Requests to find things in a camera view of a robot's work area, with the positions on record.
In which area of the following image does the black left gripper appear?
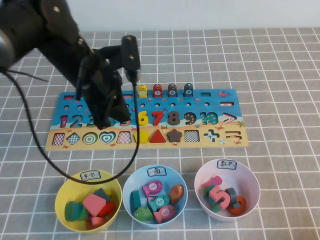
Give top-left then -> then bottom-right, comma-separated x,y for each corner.
76,51 -> 133,130

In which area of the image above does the yellow wooden pentagon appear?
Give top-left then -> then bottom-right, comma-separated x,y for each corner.
133,129 -> 151,144

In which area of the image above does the blue ocean puzzle board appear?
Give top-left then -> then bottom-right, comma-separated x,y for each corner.
44,88 -> 250,152

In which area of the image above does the light blue labelled bowl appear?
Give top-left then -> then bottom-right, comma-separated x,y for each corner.
122,164 -> 188,228

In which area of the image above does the yellow labelled bowl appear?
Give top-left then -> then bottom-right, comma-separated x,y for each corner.
54,169 -> 123,234

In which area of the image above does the red wooden shape piece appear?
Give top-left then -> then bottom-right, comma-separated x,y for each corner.
96,201 -> 117,218

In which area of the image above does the light green shape piece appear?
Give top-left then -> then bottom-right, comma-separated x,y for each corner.
78,207 -> 90,221

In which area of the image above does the dark green rounded shape piece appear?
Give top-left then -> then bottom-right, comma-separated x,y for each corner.
64,201 -> 84,223

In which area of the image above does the pink round wooden piece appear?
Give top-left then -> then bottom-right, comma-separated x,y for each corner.
90,216 -> 107,227

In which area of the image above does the magenta wooden number piece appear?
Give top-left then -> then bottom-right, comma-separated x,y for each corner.
203,175 -> 223,190

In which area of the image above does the green wooden number piece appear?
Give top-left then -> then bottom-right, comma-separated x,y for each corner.
202,184 -> 216,202

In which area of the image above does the dark grey number piece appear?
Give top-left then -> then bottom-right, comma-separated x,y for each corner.
224,187 -> 238,205

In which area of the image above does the pink labelled bowl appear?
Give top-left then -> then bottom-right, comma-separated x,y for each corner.
193,158 -> 261,222

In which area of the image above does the yellow wooden number six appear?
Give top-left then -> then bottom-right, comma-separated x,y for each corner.
135,110 -> 149,127

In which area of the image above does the yellow wooden fish six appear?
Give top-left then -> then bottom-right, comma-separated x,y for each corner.
137,84 -> 148,99

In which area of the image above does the red wooden number seven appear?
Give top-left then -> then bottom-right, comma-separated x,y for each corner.
151,110 -> 165,127

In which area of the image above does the red wooden triangle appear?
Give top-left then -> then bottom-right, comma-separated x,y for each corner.
149,129 -> 167,144

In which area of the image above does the red wooden fish seven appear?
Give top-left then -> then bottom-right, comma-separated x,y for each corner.
152,83 -> 163,98

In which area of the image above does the brown wooden number eight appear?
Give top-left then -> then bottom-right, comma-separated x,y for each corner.
166,111 -> 181,126

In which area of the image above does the brown wooden fish eight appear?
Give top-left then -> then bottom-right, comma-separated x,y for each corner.
167,83 -> 178,98

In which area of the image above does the brown wooden star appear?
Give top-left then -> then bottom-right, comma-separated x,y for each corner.
166,128 -> 183,143

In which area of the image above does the grey-blue wooden shape block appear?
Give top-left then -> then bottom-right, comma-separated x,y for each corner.
93,187 -> 111,203

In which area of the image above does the navy wooden fish nine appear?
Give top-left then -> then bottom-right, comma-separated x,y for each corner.
183,83 -> 195,98

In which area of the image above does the pink wooden fish one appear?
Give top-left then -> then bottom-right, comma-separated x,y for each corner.
141,180 -> 164,197

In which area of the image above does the pink square wooden block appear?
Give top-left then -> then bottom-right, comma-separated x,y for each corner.
82,193 -> 107,217

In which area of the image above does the teal wooden fish two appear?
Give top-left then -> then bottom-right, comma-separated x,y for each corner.
148,194 -> 171,212

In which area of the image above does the orange wooden fish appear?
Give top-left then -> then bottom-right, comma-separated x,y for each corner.
167,184 -> 185,205

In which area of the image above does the green wooden fish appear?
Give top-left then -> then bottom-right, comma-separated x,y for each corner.
133,206 -> 154,222

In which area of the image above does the pink wooden fish five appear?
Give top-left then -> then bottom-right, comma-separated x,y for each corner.
152,205 -> 176,224

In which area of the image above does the pink wooden number five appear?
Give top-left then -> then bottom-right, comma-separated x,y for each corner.
208,184 -> 231,210

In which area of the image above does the grey grid tablecloth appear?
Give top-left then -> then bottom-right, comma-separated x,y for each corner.
0,26 -> 320,240

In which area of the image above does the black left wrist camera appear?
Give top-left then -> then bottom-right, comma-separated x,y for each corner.
99,34 -> 142,83

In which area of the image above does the orange wooden ring number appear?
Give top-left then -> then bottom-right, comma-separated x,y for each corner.
228,195 -> 248,216

